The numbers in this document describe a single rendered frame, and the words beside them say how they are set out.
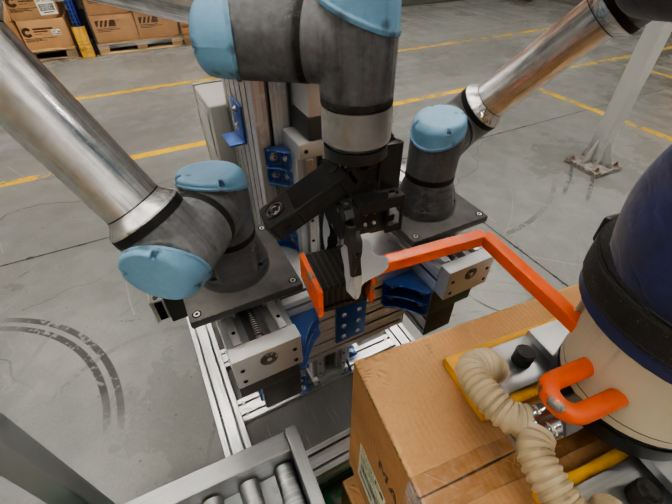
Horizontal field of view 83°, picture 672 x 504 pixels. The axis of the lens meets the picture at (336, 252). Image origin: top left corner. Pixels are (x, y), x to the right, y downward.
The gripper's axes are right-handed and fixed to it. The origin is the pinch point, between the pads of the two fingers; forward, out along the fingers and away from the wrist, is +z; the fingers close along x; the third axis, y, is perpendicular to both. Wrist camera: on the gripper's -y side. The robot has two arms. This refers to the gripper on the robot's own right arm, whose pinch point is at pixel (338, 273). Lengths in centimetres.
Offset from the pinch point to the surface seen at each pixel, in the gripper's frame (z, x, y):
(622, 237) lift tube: -15.7, -20.1, 20.8
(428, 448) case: 13.3, -21.7, 3.8
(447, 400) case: 13.4, -17.1, 9.8
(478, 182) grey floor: 122, 167, 184
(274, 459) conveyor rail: 62, 3, -16
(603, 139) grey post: 98, 153, 287
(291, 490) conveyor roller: 65, -4, -14
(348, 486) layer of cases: 66, -8, -1
